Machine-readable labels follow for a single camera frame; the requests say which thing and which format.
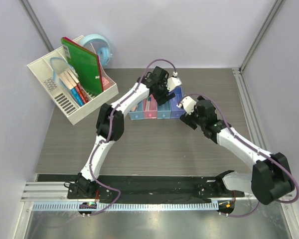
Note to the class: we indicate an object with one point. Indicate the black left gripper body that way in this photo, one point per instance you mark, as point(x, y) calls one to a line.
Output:
point(162, 91)

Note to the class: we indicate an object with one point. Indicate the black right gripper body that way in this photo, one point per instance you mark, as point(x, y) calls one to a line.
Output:
point(199, 120)

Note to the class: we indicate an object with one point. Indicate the four colour drawer organizer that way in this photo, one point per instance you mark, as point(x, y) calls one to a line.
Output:
point(169, 110)

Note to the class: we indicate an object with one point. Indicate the green capped marker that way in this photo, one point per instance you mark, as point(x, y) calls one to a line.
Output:
point(148, 104)

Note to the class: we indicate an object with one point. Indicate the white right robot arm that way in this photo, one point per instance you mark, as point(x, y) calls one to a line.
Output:
point(270, 177)

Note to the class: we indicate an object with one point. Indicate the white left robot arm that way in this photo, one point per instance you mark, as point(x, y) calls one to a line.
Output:
point(110, 126)

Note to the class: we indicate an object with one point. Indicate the pink box in rack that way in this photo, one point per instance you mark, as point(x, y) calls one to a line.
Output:
point(105, 83)

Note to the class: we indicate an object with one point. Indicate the light blue headphones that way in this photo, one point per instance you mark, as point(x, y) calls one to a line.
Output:
point(99, 45)

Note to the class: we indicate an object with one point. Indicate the green folder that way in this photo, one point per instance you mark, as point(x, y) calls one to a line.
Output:
point(86, 65)

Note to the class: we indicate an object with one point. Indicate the blue and red books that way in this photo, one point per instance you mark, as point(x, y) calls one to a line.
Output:
point(79, 95)

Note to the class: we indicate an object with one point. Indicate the white desk organizer rack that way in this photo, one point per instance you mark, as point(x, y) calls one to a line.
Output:
point(74, 77)

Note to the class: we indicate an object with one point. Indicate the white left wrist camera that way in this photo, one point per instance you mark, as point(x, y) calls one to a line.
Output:
point(173, 82)

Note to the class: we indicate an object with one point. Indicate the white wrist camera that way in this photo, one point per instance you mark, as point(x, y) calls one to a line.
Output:
point(188, 104)
point(173, 82)

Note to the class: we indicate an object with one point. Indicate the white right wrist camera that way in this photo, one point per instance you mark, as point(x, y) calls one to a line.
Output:
point(188, 104)

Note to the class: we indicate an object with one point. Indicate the white slotted cable duct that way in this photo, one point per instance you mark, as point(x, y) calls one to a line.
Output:
point(90, 206)

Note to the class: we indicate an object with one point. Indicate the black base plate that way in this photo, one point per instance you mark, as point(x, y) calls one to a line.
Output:
point(149, 189)

